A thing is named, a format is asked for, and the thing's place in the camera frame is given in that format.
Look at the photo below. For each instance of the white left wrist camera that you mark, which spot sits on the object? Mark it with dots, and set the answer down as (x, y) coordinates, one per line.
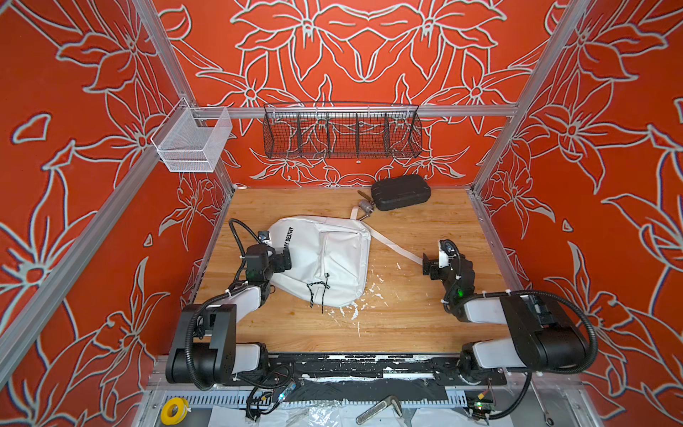
(264, 237)

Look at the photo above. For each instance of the silver metal tool with handle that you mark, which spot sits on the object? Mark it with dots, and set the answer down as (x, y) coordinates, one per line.
(366, 205)

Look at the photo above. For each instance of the grey angled metal bracket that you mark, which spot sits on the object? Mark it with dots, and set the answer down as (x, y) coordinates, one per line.
(391, 402)

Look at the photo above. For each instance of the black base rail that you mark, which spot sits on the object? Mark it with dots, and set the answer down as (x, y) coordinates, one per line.
(347, 366)

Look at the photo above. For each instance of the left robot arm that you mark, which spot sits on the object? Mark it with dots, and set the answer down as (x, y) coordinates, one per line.
(205, 351)

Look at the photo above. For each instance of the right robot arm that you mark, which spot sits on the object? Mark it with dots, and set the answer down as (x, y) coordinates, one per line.
(547, 332)

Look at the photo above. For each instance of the white wire wall basket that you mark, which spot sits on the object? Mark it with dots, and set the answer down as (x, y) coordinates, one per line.
(192, 139)

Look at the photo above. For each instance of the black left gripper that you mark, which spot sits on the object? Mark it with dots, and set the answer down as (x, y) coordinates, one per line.
(278, 259)

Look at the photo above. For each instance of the black hard zip case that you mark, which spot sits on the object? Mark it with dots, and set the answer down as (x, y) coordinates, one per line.
(395, 193)

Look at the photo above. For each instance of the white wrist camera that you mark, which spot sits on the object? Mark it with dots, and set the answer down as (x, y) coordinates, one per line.
(264, 237)
(447, 252)

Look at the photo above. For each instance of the white canvas backpack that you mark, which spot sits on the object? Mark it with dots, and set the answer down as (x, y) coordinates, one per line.
(330, 258)

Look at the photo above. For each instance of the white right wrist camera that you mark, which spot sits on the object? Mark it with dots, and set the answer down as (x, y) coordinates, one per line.
(447, 252)

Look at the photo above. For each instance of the yellow tape roll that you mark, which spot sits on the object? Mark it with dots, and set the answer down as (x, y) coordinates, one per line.
(174, 411)

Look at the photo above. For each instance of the black wire wall basket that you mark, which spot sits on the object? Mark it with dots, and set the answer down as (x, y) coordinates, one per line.
(320, 130)

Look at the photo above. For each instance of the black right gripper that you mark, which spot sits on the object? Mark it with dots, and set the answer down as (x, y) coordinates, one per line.
(433, 266)

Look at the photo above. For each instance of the silver wrench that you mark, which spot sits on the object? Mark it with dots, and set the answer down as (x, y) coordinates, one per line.
(545, 413)

